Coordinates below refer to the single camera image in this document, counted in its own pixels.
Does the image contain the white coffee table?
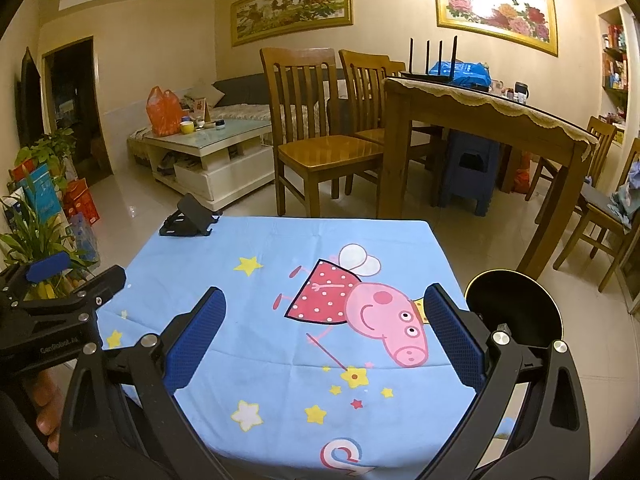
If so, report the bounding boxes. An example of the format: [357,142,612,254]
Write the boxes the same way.
[142,117,276,211]

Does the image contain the blue plastic stool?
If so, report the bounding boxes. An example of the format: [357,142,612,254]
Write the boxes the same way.
[439,129,501,217]

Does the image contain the grey seat cushion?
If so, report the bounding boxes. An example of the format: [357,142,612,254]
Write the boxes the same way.
[582,182,631,211]

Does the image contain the red gift box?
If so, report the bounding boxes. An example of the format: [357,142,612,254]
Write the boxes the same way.
[62,177,101,226]

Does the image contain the beige pillow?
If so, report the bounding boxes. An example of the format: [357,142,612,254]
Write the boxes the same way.
[192,80,226,109]

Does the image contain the green potted plant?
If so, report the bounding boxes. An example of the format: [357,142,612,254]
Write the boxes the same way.
[15,127,76,186]

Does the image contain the wall mounted television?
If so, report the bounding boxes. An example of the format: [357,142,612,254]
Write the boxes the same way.
[17,47,43,148]

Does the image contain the blue gift box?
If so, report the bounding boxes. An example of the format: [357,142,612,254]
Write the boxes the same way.
[17,162,63,221]

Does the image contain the wall shelf with items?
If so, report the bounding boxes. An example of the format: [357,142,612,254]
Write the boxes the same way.
[597,7,631,146]

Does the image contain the green bamboo plant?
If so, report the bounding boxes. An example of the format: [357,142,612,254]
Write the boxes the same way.
[0,195,96,301]

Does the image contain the framed flower painting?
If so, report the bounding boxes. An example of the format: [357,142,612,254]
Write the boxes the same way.
[432,0,560,57]

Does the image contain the wooden chair with cushion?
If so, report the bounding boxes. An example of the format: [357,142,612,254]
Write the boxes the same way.
[552,137,640,293]

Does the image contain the black wifi router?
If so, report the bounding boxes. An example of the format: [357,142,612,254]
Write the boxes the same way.
[400,36,488,92]

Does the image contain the dark grey sofa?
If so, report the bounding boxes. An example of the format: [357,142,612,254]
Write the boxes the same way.
[127,72,351,158]

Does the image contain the red bag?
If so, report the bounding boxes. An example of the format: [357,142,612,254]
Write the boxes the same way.
[514,152,533,193]

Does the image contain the framed landscape painting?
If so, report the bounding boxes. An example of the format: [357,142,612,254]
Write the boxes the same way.
[230,0,353,47]

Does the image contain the person's left hand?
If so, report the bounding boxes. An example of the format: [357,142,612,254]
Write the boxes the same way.
[22,367,68,453]

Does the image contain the light blue clothes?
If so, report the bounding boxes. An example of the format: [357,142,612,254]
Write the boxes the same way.
[607,157,640,231]

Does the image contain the blue cartoon printed tablecloth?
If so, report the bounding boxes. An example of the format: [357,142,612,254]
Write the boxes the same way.
[95,215,506,480]

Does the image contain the blue plastic bag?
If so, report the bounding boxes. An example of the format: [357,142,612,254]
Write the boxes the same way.
[427,60,492,87]

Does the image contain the cream lace table cover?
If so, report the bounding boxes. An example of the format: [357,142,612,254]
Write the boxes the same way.
[382,74,601,148]

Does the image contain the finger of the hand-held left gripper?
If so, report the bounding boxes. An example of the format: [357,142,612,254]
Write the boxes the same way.
[0,251,71,306]
[20,265,127,318]

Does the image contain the black phone stand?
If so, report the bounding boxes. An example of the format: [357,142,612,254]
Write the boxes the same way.
[159,194,222,237]

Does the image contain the pack of water bottles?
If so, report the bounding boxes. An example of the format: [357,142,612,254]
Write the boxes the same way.
[67,212,101,263]

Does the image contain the black gold-rimmed trash bin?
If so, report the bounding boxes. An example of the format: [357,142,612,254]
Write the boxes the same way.
[464,269,563,348]

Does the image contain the orange plastic bag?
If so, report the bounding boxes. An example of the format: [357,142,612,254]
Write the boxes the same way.
[146,86,183,137]

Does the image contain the wooden dining table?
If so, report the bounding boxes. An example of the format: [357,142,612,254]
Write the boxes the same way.
[376,72,601,281]

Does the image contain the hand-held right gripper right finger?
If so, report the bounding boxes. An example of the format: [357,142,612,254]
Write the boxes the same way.
[422,282,591,480]

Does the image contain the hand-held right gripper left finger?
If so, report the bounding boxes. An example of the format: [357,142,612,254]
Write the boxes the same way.
[59,286,236,480]

